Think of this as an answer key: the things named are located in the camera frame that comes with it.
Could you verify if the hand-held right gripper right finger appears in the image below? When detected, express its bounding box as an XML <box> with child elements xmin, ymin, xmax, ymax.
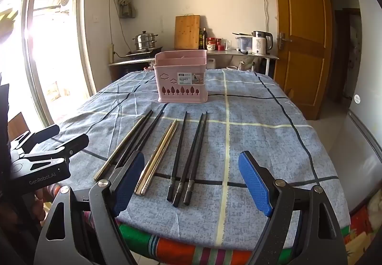
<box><xmin>238</xmin><ymin>150</ymin><xmax>349</xmax><ymax>265</ymax></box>

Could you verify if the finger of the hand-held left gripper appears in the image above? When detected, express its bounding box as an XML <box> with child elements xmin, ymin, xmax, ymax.
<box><xmin>21</xmin><ymin>134</ymin><xmax>90</xmax><ymax>165</ymax></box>
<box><xmin>25</xmin><ymin>127</ymin><xmax>61</xmax><ymax>146</ymax></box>

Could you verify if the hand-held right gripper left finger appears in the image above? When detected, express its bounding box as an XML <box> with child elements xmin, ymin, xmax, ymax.
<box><xmin>37</xmin><ymin>150</ymin><xmax>146</xmax><ymax>265</ymax></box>

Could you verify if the gold metal chopstick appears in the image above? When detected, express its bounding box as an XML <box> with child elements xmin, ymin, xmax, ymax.
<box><xmin>140</xmin><ymin>121</ymin><xmax>180</xmax><ymax>196</ymax></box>
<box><xmin>134</xmin><ymin>120</ymin><xmax>175</xmax><ymax>195</ymax></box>

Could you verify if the single wooden chopstick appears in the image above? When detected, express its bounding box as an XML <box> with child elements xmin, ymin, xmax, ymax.
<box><xmin>94</xmin><ymin>116</ymin><xmax>145</xmax><ymax>180</ymax></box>

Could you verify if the black chopstick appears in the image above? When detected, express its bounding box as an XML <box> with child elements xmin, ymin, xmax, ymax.
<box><xmin>183</xmin><ymin>111</ymin><xmax>208</xmax><ymax>206</ymax></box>
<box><xmin>172</xmin><ymin>113</ymin><xmax>204</xmax><ymax>206</ymax></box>
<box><xmin>131</xmin><ymin>110</ymin><xmax>165</xmax><ymax>154</ymax></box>
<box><xmin>113</xmin><ymin>110</ymin><xmax>154</xmax><ymax>168</ymax></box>
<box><xmin>166</xmin><ymin>111</ymin><xmax>188</xmax><ymax>202</ymax></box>

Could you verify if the pink plastic utensil basket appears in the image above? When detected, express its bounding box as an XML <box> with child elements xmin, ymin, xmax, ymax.
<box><xmin>154</xmin><ymin>50</ymin><xmax>208</xmax><ymax>103</ymax></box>

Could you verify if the person's left hand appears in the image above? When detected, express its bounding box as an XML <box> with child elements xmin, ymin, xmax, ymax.
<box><xmin>34</xmin><ymin>184</ymin><xmax>53</xmax><ymax>224</ymax></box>

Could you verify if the blue checked tablecloth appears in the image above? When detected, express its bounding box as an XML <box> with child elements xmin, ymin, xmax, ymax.
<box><xmin>28</xmin><ymin>69</ymin><xmax>351</xmax><ymax>249</ymax></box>

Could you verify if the striped colourful cloth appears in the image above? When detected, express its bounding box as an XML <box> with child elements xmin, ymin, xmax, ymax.
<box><xmin>116</xmin><ymin>214</ymin><xmax>353</xmax><ymax>265</ymax></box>

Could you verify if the sliding glass door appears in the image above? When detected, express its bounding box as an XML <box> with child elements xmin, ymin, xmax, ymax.
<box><xmin>0</xmin><ymin>0</ymin><xmax>100</xmax><ymax>134</ymax></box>

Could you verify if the red floral cloth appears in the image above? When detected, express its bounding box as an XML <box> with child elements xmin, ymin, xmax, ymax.
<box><xmin>343</xmin><ymin>205</ymin><xmax>377</xmax><ymax>254</ymax></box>

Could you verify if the black gas stove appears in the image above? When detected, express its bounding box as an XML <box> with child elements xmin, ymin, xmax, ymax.
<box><xmin>125</xmin><ymin>45</ymin><xmax>163</xmax><ymax>58</ymax></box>

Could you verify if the stainless steel steamer pot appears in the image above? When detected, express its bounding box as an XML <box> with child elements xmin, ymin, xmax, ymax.
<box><xmin>133</xmin><ymin>30</ymin><xmax>158</xmax><ymax>51</ymax></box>

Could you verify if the steel kitchen counter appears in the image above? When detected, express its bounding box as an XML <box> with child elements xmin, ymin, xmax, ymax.
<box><xmin>108</xmin><ymin>49</ymin><xmax>279</xmax><ymax>76</ymax></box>

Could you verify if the white electric kettle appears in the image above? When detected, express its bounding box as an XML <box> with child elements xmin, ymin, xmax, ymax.
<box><xmin>251</xmin><ymin>36</ymin><xmax>267</xmax><ymax>55</ymax></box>

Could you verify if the water filter pitcher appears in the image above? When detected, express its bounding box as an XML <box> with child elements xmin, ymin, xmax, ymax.
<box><xmin>233</xmin><ymin>32</ymin><xmax>253</xmax><ymax>54</ymax></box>

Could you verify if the brown wooden door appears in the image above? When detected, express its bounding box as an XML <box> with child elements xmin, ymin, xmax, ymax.
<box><xmin>269</xmin><ymin>0</ymin><xmax>334</xmax><ymax>121</ymax></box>

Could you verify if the grey refrigerator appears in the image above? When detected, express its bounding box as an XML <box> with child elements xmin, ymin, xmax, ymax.
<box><xmin>343</xmin><ymin>0</ymin><xmax>382</xmax><ymax>215</ymax></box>

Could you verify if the wooden cutting board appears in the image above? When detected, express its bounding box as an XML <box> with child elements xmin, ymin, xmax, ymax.
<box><xmin>174</xmin><ymin>15</ymin><xmax>201</xmax><ymax>50</ymax></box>

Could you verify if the metal door handle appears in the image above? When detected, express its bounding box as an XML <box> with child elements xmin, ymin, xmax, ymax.
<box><xmin>277</xmin><ymin>32</ymin><xmax>292</xmax><ymax>50</ymax></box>

